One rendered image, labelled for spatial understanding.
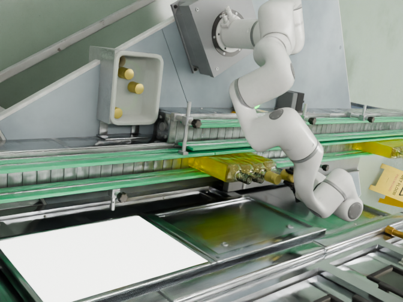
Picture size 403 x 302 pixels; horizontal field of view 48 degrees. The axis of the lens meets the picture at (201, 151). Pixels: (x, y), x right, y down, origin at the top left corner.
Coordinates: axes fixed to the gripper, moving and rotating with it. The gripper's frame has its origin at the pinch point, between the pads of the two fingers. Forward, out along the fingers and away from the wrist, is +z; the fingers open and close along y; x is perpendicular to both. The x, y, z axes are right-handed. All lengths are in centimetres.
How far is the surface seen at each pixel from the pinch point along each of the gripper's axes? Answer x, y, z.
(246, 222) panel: 17.9, -12.7, -4.2
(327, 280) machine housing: 10.0, -16.8, -33.5
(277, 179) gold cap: 5.9, -0.3, -0.8
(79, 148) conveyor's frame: 66, 6, 13
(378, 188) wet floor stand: -259, -80, 181
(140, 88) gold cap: 45, 23, 25
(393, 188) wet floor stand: -267, -77, 172
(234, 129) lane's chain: 6.9, 9.3, 28.1
